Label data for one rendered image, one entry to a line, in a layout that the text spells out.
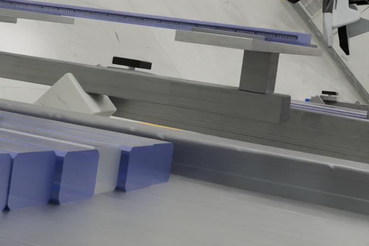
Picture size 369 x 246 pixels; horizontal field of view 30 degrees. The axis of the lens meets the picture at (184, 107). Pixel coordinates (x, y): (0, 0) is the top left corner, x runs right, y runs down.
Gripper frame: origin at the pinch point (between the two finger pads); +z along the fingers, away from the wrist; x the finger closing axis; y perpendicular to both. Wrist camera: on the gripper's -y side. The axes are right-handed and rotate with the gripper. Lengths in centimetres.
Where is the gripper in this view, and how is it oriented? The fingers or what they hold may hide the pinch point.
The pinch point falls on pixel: (335, 52)
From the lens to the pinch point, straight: 120.2
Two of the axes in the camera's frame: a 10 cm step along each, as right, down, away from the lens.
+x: 4.1, 0.1, 9.1
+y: 9.1, -0.2, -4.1
